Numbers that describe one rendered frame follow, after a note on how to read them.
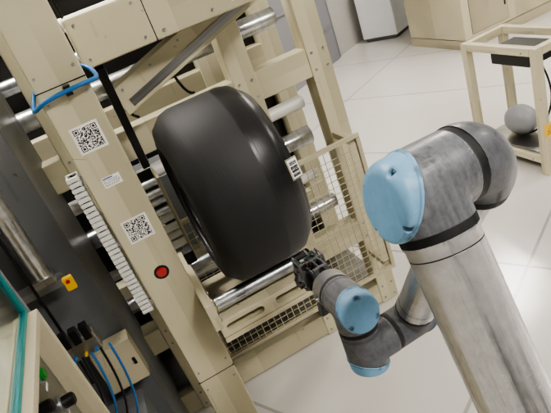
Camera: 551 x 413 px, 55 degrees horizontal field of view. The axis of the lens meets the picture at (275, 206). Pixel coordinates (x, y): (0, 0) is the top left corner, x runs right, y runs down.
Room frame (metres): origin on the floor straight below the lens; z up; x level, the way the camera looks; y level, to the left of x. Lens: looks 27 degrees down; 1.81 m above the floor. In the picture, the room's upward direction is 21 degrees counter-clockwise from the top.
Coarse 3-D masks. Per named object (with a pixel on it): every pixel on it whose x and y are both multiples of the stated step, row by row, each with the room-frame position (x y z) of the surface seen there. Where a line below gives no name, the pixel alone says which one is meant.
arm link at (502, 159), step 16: (464, 128) 0.65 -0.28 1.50; (480, 128) 0.65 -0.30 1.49; (480, 144) 0.62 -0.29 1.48; (496, 144) 0.63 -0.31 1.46; (496, 160) 0.62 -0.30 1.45; (512, 160) 0.64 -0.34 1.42; (496, 176) 0.62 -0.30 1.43; (512, 176) 0.65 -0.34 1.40; (496, 192) 0.64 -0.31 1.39; (480, 208) 0.67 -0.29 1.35; (480, 224) 0.72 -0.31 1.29; (416, 288) 0.84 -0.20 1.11; (400, 304) 0.90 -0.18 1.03; (416, 304) 0.85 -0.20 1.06; (400, 320) 0.90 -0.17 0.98; (416, 320) 0.87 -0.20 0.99; (432, 320) 0.89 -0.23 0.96; (400, 336) 0.88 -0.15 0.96; (416, 336) 0.89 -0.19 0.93
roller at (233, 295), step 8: (296, 256) 1.41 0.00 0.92; (280, 264) 1.40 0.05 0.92; (288, 264) 1.39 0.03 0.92; (264, 272) 1.39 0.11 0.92; (272, 272) 1.38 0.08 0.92; (280, 272) 1.38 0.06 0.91; (288, 272) 1.38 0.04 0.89; (248, 280) 1.37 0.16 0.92; (256, 280) 1.37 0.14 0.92; (264, 280) 1.36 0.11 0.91; (272, 280) 1.37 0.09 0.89; (232, 288) 1.36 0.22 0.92; (240, 288) 1.35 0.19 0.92; (248, 288) 1.35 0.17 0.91; (256, 288) 1.36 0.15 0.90; (224, 296) 1.35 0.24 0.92; (232, 296) 1.34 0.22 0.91; (240, 296) 1.34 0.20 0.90; (216, 304) 1.33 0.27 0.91; (224, 304) 1.33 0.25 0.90; (232, 304) 1.34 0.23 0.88
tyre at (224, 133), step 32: (224, 96) 1.47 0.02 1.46; (160, 128) 1.47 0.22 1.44; (192, 128) 1.38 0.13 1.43; (224, 128) 1.36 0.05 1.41; (256, 128) 1.35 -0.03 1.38; (192, 160) 1.31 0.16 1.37; (224, 160) 1.30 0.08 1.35; (256, 160) 1.29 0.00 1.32; (192, 192) 1.28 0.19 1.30; (224, 192) 1.25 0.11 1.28; (256, 192) 1.26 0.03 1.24; (288, 192) 1.27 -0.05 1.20; (192, 224) 1.64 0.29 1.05; (224, 224) 1.23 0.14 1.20; (256, 224) 1.24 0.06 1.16; (288, 224) 1.27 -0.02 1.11; (224, 256) 1.27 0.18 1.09; (256, 256) 1.26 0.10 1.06; (288, 256) 1.35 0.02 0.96
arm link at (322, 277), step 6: (324, 270) 1.02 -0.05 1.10; (330, 270) 1.01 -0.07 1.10; (336, 270) 1.01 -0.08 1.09; (318, 276) 1.01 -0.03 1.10; (324, 276) 1.00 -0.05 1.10; (330, 276) 0.98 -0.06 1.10; (318, 282) 1.00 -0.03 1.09; (324, 282) 0.98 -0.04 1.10; (312, 288) 1.01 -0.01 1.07; (318, 288) 0.98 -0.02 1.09; (318, 294) 0.98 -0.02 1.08; (318, 300) 0.98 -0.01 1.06
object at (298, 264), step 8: (304, 256) 1.12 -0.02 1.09; (312, 256) 1.10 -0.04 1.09; (320, 256) 1.12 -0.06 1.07; (296, 264) 1.10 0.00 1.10; (304, 264) 1.08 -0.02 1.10; (312, 264) 1.08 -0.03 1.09; (320, 264) 1.08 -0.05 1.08; (304, 272) 1.08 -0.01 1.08; (312, 272) 1.05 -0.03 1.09; (320, 272) 1.04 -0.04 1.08; (304, 280) 1.08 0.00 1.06; (312, 280) 1.08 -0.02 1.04; (304, 288) 1.10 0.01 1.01
